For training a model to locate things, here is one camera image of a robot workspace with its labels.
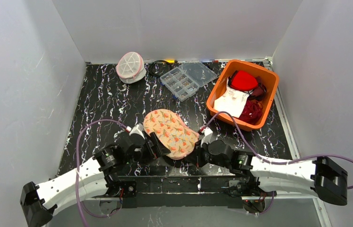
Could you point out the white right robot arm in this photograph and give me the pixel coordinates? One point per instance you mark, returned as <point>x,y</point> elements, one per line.
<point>322,177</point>

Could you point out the floral mesh laundry bag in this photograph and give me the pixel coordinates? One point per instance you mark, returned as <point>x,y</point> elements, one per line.
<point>172,132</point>

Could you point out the dark red lace garment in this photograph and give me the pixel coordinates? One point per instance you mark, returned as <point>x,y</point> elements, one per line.
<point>252,112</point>

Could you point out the aluminium table frame rail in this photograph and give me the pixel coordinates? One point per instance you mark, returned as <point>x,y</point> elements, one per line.
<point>319,205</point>

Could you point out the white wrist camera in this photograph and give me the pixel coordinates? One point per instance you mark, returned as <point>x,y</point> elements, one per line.
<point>136,131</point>
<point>206,135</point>

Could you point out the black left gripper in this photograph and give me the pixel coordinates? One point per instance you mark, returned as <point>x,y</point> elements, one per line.
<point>150,147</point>

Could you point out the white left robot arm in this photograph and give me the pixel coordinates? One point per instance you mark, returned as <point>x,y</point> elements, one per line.
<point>95,177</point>

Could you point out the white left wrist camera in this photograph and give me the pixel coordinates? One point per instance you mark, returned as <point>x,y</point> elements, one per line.
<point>136,131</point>

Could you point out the white cloth garment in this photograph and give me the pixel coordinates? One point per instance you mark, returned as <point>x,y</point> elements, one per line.
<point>232,101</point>

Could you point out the white round mesh laundry bag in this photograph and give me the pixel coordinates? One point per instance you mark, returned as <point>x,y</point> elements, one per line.
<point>130,68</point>

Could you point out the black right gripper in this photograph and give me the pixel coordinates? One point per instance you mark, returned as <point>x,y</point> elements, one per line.
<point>197,153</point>

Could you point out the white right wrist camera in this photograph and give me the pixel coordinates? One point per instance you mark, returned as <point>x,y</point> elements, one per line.
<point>206,135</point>

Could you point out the red bra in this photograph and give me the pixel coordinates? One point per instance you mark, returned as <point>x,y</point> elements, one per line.
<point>242,81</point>

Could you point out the clear plastic screw organizer box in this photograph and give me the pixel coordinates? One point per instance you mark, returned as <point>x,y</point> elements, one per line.
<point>185,80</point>

